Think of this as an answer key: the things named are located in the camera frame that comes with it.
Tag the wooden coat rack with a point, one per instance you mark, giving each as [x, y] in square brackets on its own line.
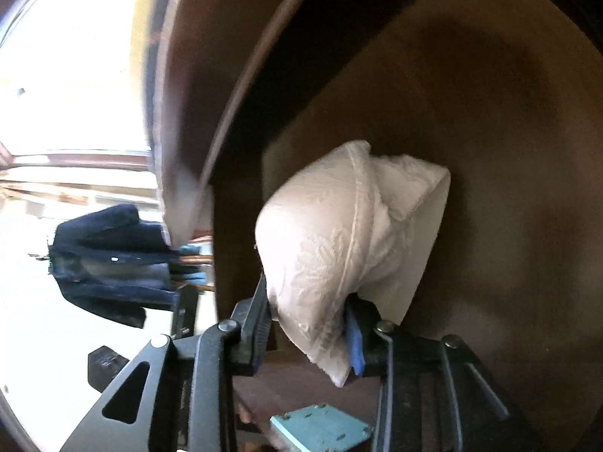
[200, 260]

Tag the dark wooden drawer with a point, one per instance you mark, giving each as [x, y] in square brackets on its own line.
[494, 150]

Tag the dark navy jacket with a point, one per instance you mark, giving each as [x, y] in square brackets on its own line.
[103, 263]

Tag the dark wooden dresser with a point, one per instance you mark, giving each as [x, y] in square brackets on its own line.
[212, 56]

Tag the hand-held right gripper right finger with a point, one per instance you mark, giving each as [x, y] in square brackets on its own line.
[353, 343]

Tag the teal garment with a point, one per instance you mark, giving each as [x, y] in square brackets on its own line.
[191, 250]

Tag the pink bra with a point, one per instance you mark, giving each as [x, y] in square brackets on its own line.
[320, 245]

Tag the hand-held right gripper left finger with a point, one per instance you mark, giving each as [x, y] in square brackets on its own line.
[254, 334]

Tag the window with brown frame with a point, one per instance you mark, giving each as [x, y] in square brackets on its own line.
[70, 159]

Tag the teal metal plate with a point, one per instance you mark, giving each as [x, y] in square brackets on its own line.
[320, 428]

